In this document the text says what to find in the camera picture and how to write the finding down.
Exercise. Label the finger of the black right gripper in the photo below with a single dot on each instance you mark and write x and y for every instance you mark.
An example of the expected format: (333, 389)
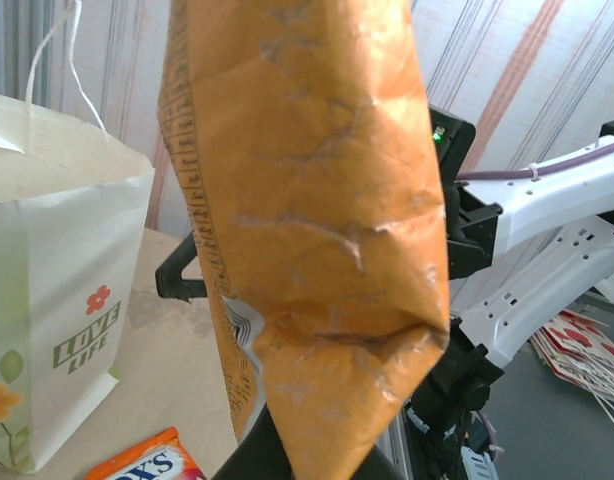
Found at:
(184, 290)
(179, 257)

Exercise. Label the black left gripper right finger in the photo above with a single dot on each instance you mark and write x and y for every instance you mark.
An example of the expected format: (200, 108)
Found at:
(379, 467)

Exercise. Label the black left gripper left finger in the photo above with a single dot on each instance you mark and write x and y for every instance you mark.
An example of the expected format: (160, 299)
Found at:
(259, 455)

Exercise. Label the orange snack bag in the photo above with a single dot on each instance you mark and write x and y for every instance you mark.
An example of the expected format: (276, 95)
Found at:
(317, 210)

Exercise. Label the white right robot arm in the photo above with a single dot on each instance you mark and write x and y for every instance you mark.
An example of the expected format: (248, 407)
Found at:
(537, 200)

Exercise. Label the white floral paper bag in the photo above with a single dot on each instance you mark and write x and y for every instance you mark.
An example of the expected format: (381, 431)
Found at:
(62, 240)

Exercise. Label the orange Fox's candy pack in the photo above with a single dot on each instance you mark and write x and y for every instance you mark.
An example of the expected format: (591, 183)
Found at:
(152, 462)

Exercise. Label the stack of printed paper bags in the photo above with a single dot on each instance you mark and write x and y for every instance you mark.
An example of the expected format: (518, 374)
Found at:
(582, 345)

